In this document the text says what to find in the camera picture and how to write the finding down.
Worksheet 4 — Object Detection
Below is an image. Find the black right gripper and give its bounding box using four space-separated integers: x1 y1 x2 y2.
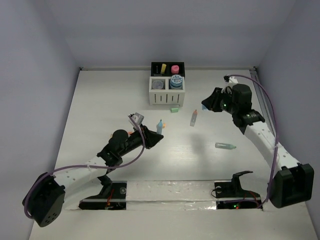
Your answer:
201 87 238 115

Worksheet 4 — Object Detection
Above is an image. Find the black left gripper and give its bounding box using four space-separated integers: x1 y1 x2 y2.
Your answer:
118 123 163 157

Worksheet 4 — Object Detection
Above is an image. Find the blue highlighter marker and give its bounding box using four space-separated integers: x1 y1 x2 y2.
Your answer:
156 120 163 135

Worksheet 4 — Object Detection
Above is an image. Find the orange highlighter marker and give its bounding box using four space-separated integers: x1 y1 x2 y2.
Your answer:
190 110 198 127

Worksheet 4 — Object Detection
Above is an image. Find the pink-capped tube of crayons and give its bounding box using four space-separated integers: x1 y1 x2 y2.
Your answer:
170 64 180 75

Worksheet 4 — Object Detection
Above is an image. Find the clear jar of paperclips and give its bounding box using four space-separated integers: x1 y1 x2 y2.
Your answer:
151 79 165 90

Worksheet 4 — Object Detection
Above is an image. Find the yellow marker cap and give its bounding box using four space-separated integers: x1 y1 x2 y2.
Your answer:
160 63 167 75

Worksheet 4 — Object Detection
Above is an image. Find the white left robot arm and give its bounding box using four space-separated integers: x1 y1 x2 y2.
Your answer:
22 124 164 227

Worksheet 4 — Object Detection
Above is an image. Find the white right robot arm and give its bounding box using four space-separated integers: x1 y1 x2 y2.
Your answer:
201 83 315 209

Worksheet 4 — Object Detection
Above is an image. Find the green marker cap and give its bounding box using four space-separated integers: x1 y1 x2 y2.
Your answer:
170 107 179 113

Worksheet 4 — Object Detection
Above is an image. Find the green highlighter marker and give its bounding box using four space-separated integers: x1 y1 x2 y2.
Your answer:
215 142 237 150

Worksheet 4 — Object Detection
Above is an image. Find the white slotted organizer box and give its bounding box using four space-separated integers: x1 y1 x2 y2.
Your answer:
148 76 186 107

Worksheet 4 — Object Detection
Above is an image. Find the black slotted organizer box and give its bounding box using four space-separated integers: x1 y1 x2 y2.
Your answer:
150 61 186 77

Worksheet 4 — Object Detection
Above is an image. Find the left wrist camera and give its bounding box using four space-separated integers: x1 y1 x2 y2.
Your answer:
128 112 145 129

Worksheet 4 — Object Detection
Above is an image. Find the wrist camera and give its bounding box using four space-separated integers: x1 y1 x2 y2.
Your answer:
128 112 145 129
222 75 239 93

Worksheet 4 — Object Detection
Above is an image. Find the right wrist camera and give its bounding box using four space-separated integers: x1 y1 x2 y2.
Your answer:
222 75 239 93

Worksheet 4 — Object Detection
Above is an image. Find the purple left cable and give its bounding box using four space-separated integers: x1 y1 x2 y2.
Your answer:
22 117 146 220

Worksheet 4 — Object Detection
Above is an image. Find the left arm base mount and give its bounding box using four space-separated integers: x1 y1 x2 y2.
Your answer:
78 175 127 211

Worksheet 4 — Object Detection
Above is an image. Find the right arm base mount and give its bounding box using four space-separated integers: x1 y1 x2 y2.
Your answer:
210 170 263 210

